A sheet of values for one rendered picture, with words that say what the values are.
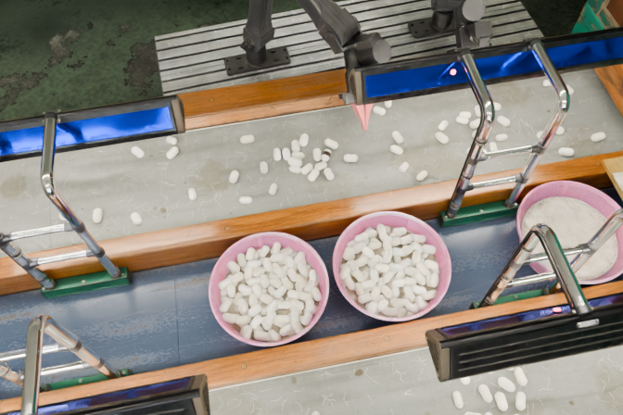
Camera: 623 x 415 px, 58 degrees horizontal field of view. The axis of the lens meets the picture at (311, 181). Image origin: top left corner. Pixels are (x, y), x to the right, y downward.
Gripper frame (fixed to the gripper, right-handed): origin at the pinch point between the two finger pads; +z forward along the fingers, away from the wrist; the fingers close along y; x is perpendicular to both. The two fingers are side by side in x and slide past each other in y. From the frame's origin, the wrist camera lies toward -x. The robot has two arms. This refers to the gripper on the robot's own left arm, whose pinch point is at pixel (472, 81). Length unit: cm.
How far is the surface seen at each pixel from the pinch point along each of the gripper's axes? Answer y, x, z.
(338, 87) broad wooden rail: -34.0, 9.9, -3.9
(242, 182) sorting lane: -64, -4, 16
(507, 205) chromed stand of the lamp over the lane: -0.2, -14.4, 31.0
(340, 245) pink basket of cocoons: -43, -20, 32
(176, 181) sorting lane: -80, -1, 13
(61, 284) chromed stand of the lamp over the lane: -109, -14, 32
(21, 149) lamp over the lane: -104, -32, -1
